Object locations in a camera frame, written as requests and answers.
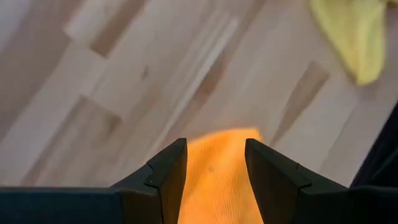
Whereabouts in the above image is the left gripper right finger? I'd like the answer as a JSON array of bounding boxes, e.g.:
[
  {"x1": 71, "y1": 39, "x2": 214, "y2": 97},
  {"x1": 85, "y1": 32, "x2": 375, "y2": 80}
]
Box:
[{"x1": 244, "y1": 138, "x2": 352, "y2": 224}]

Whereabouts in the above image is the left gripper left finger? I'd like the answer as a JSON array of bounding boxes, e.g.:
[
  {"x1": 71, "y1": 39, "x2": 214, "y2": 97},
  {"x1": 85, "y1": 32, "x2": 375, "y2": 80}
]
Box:
[{"x1": 111, "y1": 138, "x2": 188, "y2": 224}]

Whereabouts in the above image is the black aluminium table frame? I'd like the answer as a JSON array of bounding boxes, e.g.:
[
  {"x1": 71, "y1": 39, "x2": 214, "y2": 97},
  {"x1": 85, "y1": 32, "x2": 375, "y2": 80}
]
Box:
[{"x1": 350, "y1": 101, "x2": 398, "y2": 189}]

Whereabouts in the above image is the orange microfiber towel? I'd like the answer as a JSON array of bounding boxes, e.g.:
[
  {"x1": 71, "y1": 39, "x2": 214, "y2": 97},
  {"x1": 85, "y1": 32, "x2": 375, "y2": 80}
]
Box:
[{"x1": 177, "y1": 127, "x2": 265, "y2": 224}]

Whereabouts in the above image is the yellow microfiber towel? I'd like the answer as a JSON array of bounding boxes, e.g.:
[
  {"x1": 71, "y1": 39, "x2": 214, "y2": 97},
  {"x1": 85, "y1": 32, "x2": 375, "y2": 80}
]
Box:
[{"x1": 309, "y1": 0, "x2": 398, "y2": 86}]

